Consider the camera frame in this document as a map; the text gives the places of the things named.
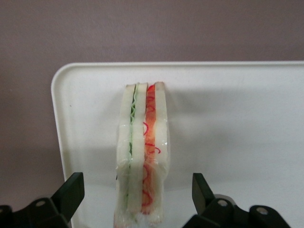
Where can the cream plastic tray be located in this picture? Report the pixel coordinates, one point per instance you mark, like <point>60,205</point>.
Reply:
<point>237,118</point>

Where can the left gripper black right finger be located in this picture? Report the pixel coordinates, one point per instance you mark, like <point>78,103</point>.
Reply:
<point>221,216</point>

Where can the triangle sandwich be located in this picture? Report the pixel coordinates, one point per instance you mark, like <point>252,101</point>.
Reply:
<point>137,142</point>

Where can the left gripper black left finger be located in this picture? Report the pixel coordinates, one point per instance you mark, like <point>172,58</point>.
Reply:
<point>47,213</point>

